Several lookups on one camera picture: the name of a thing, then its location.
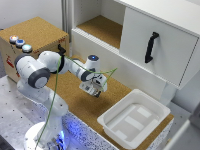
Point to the wooden drawer box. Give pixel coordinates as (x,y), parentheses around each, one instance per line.
(36,31)

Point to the blue button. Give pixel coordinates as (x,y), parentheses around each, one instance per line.
(20,42)

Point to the white cabinet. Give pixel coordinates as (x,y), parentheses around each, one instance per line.
(100,46)

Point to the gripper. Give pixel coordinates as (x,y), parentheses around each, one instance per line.
(97,81)

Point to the green button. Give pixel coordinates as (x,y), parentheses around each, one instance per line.
(26,48)

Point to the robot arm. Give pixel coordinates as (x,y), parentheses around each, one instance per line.
(31,68)

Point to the white sliding door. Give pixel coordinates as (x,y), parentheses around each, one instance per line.
(173,43)

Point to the red button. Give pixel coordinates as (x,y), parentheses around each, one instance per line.
(13,39)

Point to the white plastic box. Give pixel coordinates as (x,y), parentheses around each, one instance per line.
(133,120)

